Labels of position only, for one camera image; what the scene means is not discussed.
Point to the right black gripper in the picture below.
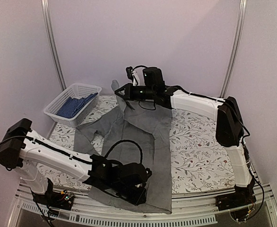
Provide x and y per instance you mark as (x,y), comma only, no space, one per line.
(128,95)

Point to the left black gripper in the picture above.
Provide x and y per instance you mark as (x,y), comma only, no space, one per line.
(138,199)

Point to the grey long sleeve shirt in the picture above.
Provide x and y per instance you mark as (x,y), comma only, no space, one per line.
(145,133)

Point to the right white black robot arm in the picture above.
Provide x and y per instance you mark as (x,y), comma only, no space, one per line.
(230,131)

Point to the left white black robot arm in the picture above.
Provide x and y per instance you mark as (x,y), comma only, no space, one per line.
(22,147)

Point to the white plastic laundry basket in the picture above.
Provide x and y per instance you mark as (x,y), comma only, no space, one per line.
(78,91)

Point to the blue checked shirt in basket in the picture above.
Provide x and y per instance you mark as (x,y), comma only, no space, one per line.
(73,105)

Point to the floral patterned tablecloth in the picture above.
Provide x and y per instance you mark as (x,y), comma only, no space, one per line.
(199,162)

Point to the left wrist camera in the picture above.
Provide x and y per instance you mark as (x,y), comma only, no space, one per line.
(144,178)

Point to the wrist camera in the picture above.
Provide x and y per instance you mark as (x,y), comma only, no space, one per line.
(144,178)
(133,76)

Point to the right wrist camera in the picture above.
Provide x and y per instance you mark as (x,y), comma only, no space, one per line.
(133,76)

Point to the aluminium front rail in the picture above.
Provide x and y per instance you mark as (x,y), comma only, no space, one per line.
(188,210)

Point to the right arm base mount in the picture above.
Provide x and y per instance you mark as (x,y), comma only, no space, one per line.
(241,197)

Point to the left aluminium frame post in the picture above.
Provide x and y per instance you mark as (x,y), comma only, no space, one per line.
(49,31)

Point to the aluminium frame post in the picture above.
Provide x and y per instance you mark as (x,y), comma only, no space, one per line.
(235,47)
(49,31)

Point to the right aluminium frame post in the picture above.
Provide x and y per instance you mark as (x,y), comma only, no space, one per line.
(235,47)

